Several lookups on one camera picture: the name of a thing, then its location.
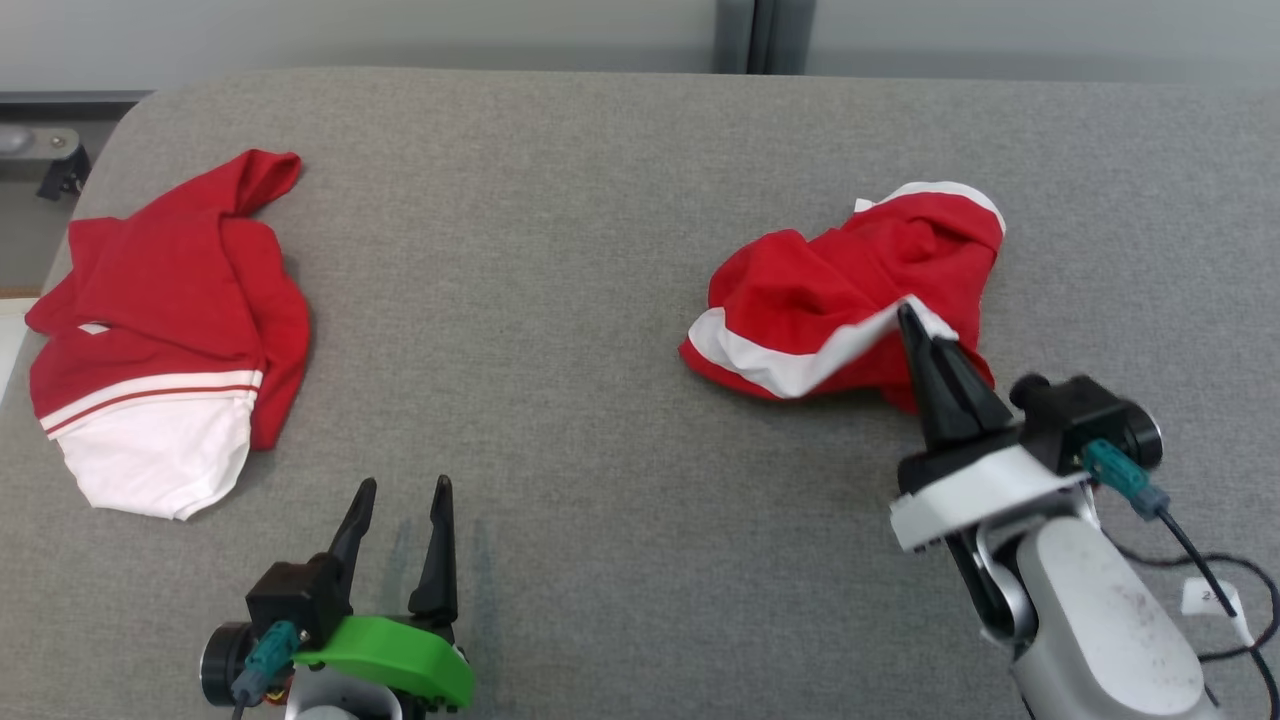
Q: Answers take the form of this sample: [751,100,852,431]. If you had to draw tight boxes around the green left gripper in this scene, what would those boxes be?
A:
[290,475,476,720]

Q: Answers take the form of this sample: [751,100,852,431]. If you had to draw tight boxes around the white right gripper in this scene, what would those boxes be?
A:
[888,303,1097,554]

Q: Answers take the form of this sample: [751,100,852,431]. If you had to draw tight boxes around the red shorts with white trim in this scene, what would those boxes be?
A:
[679,181,1007,415]

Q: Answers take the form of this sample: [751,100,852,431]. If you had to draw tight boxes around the red and white basketball jersey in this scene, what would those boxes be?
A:
[25,149,312,522]

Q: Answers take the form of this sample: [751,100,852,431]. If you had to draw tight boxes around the black cable with teal plug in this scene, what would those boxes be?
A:
[1082,439,1280,720]
[230,620,302,720]

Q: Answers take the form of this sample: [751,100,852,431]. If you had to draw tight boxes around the white cable tag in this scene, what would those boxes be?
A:
[1180,577,1257,647]

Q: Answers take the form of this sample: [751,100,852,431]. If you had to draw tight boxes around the grey metal wall post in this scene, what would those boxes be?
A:
[714,0,817,77]

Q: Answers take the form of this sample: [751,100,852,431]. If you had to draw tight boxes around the metal bracket with black clamp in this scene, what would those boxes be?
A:
[0,123,92,202]

